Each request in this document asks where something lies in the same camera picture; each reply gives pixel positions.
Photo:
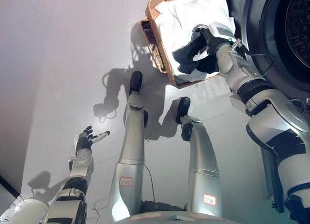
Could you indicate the silver left robot leg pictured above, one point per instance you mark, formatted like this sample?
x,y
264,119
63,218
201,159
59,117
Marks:
x,y
129,148

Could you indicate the black robot foot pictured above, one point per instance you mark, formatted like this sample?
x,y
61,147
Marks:
x,y
184,107
136,81

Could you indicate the black right robot foot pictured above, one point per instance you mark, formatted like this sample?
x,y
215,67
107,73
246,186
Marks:
x,y
184,107

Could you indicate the black garment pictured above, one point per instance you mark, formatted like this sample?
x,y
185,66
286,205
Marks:
x,y
186,52

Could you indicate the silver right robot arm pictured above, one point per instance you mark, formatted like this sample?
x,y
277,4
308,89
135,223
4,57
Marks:
x,y
266,112

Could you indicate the silver right robot leg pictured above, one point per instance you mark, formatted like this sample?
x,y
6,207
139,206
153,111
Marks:
x,y
203,161

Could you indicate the black left robot foot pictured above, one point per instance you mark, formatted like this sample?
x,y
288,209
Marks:
x,y
136,81

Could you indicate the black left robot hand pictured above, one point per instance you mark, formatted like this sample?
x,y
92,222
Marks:
x,y
83,142

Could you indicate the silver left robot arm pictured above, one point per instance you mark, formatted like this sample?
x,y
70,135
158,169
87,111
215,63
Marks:
x,y
80,165

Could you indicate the white clothes pile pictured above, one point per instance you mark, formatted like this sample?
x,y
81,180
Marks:
x,y
189,10

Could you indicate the silver robot leg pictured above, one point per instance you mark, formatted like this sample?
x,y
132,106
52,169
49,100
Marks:
x,y
203,161
129,148

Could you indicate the grey front-load washing machine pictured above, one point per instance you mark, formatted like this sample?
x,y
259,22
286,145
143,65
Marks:
x,y
252,15

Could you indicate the dark robot torso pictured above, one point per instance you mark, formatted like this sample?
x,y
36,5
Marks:
x,y
174,216

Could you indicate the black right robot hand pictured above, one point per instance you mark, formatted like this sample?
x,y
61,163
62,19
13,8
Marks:
x,y
214,39

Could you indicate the brown wicker laundry basket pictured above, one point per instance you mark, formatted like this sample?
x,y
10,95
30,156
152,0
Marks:
x,y
157,52

